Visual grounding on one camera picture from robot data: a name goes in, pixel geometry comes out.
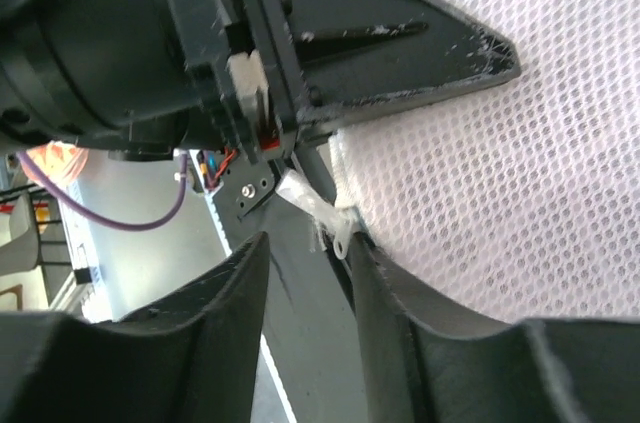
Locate white mesh laundry bag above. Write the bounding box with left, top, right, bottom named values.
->
left=277, top=0, right=640, bottom=324

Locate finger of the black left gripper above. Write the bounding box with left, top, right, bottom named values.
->
left=241, top=0, right=520, bottom=136

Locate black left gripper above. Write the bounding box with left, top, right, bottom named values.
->
left=0, top=0, right=301, bottom=164

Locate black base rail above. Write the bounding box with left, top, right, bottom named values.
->
left=206, top=147, right=368, bottom=422

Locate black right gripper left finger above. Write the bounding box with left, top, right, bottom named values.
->
left=1, top=233, right=269, bottom=422

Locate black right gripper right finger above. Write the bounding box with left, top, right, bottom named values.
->
left=348, top=233, right=639, bottom=422

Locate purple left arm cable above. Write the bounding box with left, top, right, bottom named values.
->
left=17, top=150, right=190, bottom=233

